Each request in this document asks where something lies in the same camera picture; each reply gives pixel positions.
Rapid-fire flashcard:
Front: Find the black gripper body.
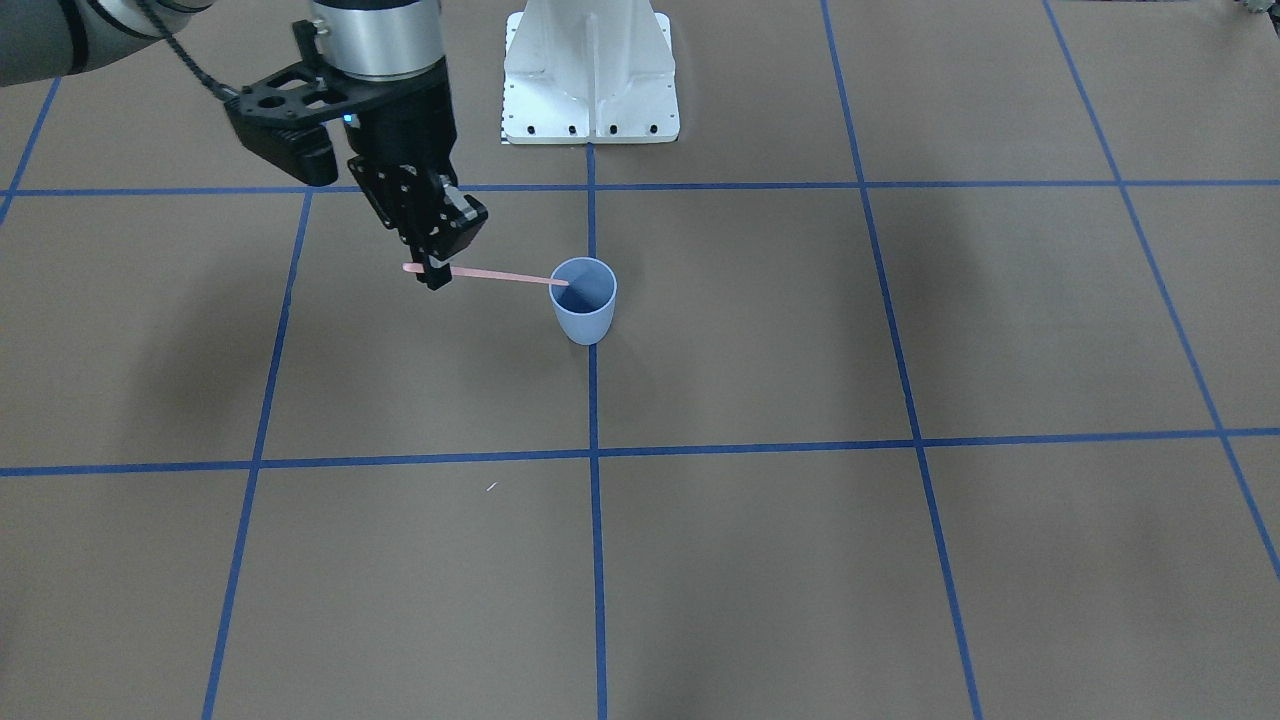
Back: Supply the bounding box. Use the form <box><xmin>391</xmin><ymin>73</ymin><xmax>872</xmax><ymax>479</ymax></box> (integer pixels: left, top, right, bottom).
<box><xmin>346</xmin><ymin>59</ymin><xmax>488</xmax><ymax>263</ymax></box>

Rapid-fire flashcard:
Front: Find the pink chopstick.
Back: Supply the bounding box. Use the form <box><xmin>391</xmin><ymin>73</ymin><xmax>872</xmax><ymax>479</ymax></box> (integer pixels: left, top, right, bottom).
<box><xmin>402</xmin><ymin>263</ymin><xmax>571</xmax><ymax>287</ymax></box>

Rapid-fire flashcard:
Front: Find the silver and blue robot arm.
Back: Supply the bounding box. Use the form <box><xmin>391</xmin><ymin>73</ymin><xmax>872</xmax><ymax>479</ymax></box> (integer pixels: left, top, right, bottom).
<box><xmin>3</xmin><ymin>1</ymin><xmax>488</xmax><ymax>290</ymax></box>

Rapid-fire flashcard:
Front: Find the light blue plastic cup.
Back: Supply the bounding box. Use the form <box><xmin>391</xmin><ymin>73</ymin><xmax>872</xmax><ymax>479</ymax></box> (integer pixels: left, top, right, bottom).
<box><xmin>548</xmin><ymin>258</ymin><xmax>620</xmax><ymax>346</ymax></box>

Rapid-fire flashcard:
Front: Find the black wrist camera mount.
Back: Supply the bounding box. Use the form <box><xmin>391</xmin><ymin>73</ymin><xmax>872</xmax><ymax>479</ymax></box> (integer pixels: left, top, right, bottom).
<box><xmin>223</xmin><ymin>61</ymin><xmax>353</xmax><ymax>187</ymax></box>

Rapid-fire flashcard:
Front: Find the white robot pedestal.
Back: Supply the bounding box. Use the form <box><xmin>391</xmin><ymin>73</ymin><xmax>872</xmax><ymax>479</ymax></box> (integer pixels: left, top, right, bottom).
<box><xmin>500</xmin><ymin>1</ymin><xmax>681</xmax><ymax>145</ymax></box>

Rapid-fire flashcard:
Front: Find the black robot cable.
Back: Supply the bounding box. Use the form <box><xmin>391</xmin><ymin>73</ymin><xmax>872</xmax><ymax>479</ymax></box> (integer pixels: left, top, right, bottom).
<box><xmin>134</xmin><ymin>0</ymin><xmax>241</xmax><ymax>102</ymax></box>

